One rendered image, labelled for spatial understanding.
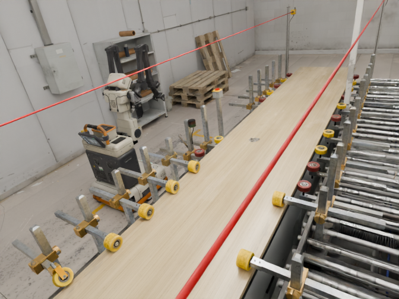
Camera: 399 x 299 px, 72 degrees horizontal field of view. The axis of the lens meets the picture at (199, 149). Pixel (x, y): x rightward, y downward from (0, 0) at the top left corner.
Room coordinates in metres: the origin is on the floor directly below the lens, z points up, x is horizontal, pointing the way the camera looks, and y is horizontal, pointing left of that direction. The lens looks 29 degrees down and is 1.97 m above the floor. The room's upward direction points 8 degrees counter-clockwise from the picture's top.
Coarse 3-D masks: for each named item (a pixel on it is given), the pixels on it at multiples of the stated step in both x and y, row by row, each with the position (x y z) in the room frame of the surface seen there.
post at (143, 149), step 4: (140, 148) 1.59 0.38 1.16; (144, 148) 1.59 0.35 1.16; (140, 152) 1.59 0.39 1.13; (144, 152) 1.58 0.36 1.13; (144, 156) 1.58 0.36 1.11; (148, 156) 1.60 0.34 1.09; (144, 160) 1.58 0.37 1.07; (148, 160) 1.59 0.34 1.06; (144, 164) 1.59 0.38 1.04; (148, 164) 1.59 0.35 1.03; (144, 168) 1.59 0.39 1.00; (148, 168) 1.58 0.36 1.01; (148, 172) 1.58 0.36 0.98; (148, 184) 1.59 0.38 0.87; (152, 184) 1.58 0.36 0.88; (152, 188) 1.58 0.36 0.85; (156, 188) 1.60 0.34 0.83; (152, 192) 1.59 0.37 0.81; (156, 192) 1.59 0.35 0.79; (152, 196) 1.59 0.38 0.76; (156, 196) 1.59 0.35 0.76; (156, 200) 1.58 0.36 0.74
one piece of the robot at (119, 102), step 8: (104, 96) 2.87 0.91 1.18; (112, 96) 2.80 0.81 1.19; (120, 96) 2.73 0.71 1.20; (112, 104) 2.80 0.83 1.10; (120, 104) 2.77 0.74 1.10; (128, 104) 2.85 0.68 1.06; (120, 112) 2.75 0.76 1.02; (128, 112) 2.84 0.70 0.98; (120, 120) 2.87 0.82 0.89; (128, 120) 2.79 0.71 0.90; (136, 120) 2.85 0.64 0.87; (120, 128) 2.88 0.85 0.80; (128, 128) 2.79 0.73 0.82; (136, 128) 2.83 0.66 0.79; (136, 136) 2.80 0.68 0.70
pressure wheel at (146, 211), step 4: (144, 204) 1.25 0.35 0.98; (140, 208) 1.22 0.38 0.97; (144, 208) 1.21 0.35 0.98; (148, 208) 1.21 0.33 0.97; (152, 208) 1.23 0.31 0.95; (140, 212) 1.21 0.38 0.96; (144, 212) 1.19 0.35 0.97; (148, 212) 1.21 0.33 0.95; (152, 212) 1.23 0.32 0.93; (140, 216) 1.21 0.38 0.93; (144, 216) 1.18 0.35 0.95; (148, 216) 1.21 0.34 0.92
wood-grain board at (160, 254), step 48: (288, 96) 2.85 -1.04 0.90; (336, 96) 2.66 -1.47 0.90; (240, 144) 1.93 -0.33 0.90; (192, 192) 1.40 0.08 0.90; (240, 192) 1.33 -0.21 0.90; (288, 192) 1.27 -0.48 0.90; (144, 240) 1.05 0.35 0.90; (192, 240) 1.00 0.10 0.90; (240, 240) 0.96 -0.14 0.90; (96, 288) 0.81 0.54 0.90; (144, 288) 0.77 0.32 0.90; (240, 288) 0.71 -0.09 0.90
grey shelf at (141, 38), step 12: (120, 36) 5.06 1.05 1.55; (132, 36) 4.75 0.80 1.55; (144, 36) 5.17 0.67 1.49; (96, 48) 4.58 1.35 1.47; (120, 48) 5.03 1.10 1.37; (132, 60) 5.21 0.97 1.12; (156, 60) 5.07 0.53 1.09; (108, 72) 4.51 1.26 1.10; (156, 72) 5.02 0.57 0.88; (132, 84) 5.09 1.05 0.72; (144, 108) 5.22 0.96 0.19; (156, 108) 5.22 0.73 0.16; (144, 120) 4.70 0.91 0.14
